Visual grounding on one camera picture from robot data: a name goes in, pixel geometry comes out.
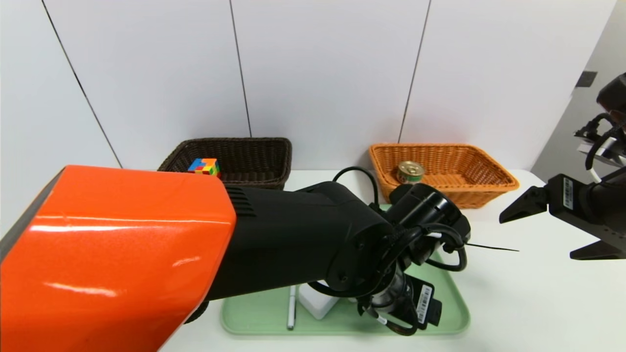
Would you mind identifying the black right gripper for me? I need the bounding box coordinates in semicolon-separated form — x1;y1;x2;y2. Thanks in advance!
499;166;626;261

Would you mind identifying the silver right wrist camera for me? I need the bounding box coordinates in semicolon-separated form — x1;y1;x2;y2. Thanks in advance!
580;137;626;167

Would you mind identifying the dark brown wicker basket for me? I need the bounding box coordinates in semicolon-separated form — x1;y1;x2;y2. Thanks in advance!
157;137;293;190

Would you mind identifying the light green plastic tray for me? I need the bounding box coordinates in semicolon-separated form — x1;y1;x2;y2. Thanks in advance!
220;204;471;337

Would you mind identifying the white power strip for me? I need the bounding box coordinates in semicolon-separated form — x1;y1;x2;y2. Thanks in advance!
297;283;340;321

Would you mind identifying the orange wicker basket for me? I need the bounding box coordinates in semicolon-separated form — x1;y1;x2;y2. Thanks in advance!
369;143;520;210

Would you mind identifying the small tin food can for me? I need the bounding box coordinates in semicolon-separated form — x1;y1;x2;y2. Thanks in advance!
397;161;425;185

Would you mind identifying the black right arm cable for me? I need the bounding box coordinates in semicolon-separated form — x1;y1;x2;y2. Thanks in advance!
575;112;626;184

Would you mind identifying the white pen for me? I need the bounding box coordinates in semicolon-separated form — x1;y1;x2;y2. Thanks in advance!
287;285;297;330

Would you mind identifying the colourful puzzle cube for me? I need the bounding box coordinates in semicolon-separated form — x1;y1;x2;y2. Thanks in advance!
188;158;221;177

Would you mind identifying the thin black zip tie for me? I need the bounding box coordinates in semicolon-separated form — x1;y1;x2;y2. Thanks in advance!
465;243;520;253

